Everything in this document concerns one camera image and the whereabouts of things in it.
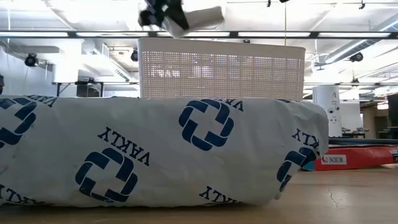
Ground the red medicine box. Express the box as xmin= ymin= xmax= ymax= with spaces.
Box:
xmin=313 ymin=144 xmax=398 ymax=172

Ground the white perforated plastic basket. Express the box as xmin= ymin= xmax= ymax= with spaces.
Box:
xmin=137 ymin=37 xmax=306 ymax=100

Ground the white column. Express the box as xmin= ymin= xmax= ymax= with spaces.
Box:
xmin=312 ymin=85 xmax=343 ymax=138

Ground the white package blue cross print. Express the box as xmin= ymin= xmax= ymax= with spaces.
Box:
xmin=0 ymin=95 xmax=330 ymax=208

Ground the black background table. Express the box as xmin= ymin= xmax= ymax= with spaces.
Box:
xmin=55 ymin=80 xmax=105 ymax=98

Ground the white oblong package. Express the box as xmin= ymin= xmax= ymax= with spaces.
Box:
xmin=169 ymin=6 xmax=225 ymax=39

